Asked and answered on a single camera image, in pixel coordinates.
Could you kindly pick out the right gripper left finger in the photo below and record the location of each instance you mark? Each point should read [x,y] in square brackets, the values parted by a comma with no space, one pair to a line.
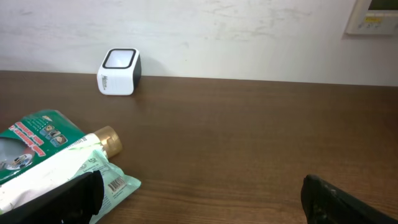
[76,201]

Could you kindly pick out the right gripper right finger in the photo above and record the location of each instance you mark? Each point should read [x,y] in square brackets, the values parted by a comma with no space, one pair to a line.
[323,202]

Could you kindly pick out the white tube gold cap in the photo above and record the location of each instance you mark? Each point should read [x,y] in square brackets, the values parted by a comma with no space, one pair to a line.
[88,154]

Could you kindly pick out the light green wipes packet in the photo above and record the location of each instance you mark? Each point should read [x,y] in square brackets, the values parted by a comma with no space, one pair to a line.
[117,185]

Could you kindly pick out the green 3M gloves packet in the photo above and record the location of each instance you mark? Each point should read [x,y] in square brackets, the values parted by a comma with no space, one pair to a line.
[33,139]

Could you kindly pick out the wall control panel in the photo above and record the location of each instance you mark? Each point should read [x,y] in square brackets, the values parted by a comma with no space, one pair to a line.
[373,17]

